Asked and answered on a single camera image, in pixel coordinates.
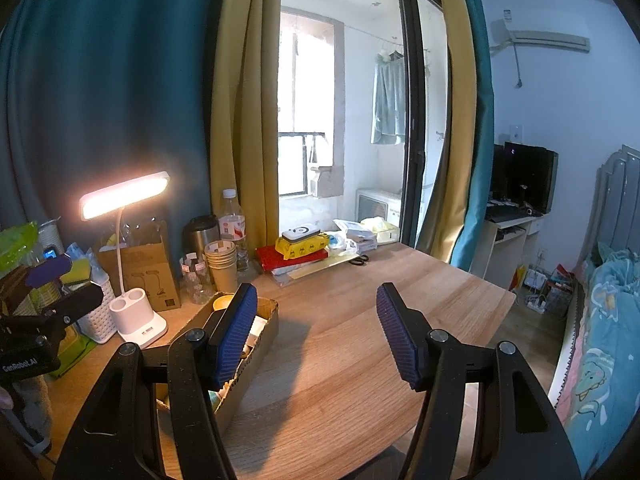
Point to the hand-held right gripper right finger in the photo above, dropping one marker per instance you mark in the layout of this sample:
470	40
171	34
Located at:
400	335

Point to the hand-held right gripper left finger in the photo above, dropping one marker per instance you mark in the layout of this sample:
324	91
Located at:
235	332

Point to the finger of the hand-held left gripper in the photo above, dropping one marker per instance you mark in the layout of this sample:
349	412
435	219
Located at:
75	305
47	272

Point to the yellow lid jar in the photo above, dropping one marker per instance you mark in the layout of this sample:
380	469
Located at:
222	302

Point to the cardboard box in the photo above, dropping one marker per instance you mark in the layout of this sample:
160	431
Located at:
250	385

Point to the person's left hand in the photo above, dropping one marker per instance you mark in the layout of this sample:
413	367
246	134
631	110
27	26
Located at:
5	399

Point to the white plastic basket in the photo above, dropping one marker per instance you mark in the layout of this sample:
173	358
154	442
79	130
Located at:
97	320

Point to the white ribbed container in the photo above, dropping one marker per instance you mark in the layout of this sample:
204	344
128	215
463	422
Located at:
50	235

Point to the blue yellow sponge pack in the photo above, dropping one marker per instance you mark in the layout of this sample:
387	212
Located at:
85	265

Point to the green snack bag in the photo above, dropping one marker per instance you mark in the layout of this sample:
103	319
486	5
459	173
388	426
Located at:
17	240

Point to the stack of brown paper cups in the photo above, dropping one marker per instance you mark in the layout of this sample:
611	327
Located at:
222	272

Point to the white desk lamp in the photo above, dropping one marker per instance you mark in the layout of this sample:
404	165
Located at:
135	317

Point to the brown printed carton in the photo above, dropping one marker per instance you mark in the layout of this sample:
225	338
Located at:
150	270

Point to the black scissors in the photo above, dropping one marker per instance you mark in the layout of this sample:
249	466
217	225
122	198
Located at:
359	259

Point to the stack of white papers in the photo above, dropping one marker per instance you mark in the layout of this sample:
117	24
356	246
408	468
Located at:
310	270

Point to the steel thermos flask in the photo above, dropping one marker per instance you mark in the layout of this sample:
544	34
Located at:
200	235

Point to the clear plastic water bottle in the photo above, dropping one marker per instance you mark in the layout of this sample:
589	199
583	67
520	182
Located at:
233	227

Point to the pale yellow tissue box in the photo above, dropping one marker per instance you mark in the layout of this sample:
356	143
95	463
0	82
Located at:
382	230

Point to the yellow wet wipes packet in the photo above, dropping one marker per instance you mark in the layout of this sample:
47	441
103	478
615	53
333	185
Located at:
302	249

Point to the clear plastic pack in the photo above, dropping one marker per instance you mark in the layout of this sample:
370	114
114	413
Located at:
340	237

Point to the white grey flat device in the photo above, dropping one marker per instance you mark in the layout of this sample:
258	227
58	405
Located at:
300	233

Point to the white outdoor air conditioner unit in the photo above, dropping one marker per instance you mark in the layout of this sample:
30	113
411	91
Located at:
377	207

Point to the white computer desk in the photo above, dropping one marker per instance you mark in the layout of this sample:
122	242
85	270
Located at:
500	250

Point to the white power strip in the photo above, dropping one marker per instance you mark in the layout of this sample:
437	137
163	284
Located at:
537	302

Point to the black computer monitor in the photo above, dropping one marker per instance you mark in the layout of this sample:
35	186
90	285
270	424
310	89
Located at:
530	177

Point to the yellow curtain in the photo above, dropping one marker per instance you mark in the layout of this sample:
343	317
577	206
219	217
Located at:
245	110
457	110

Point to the hanging pale green garment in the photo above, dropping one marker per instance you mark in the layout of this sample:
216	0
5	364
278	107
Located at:
389	100

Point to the grey padded headboard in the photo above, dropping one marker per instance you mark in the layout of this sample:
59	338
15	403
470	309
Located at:
617	190

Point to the black sliding door frame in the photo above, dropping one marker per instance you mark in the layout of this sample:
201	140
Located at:
412	110

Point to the white wall air conditioner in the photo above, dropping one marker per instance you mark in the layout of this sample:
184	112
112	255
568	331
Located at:
547	40

